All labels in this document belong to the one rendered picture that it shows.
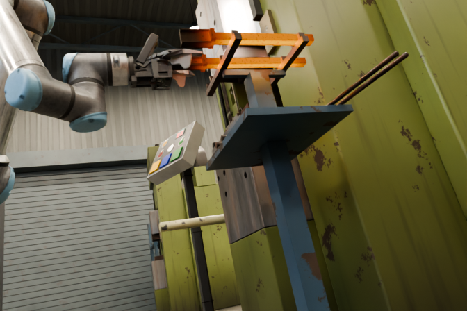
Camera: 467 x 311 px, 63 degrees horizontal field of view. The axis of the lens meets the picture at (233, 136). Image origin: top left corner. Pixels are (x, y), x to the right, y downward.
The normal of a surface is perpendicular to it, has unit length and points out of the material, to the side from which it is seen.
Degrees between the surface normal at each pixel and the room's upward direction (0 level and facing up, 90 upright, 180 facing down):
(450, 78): 90
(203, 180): 90
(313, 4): 90
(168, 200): 90
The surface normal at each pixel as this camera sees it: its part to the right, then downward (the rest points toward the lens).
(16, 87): -0.51, -0.15
